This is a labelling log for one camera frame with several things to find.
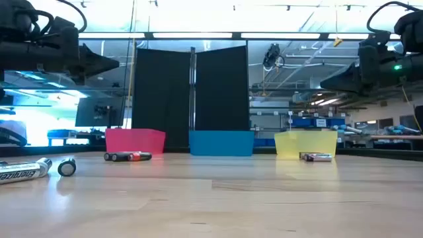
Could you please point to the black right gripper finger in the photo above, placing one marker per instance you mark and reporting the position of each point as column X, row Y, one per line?
column 353, row 92
column 347, row 81

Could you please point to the blue storage boxes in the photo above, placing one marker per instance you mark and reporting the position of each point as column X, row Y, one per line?
column 307, row 123

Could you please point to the black monitor on stand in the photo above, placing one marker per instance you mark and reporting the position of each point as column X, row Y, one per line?
column 92, row 114

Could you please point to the silver Energizer battery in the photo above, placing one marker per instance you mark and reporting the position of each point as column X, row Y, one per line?
column 20, row 172

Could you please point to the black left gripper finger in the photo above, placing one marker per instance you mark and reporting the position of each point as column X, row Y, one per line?
column 89, row 76
column 96, row 61

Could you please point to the blue plastic bin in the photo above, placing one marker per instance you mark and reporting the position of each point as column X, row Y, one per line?
column 221, row 143

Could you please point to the grey office chair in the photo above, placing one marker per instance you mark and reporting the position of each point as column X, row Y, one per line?
column 13, row 127

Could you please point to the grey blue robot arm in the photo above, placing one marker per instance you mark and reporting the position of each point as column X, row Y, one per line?
column 347, row 129
column 401, row 129

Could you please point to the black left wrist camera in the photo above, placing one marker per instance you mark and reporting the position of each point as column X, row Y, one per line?
column 64, row 28

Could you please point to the black folding partition screen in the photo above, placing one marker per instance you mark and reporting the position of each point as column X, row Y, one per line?
column 165, row 99

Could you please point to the blue table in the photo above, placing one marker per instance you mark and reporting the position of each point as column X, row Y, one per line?
column 62, row 134

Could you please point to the yellow plastic bin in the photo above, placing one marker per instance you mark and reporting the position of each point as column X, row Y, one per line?
column 305, row 143

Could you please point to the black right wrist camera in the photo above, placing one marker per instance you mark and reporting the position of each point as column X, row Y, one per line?
column 376, row 38

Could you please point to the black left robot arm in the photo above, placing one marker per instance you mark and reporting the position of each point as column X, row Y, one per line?
column 16, row 56

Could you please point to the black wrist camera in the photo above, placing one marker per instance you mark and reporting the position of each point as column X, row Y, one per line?
column 64, row 28
column 376, row 38

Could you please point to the red plastic bin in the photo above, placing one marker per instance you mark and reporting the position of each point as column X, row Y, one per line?
column 135, row 142

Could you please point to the wooden workbench top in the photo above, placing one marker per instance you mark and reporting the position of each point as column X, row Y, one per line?
column 396, row 137

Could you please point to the yellow hanging tag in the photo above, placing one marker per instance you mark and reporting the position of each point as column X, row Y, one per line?
column 337, row 42

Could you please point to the black hanging device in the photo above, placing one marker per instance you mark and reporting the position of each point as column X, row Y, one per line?
column 272, row 56

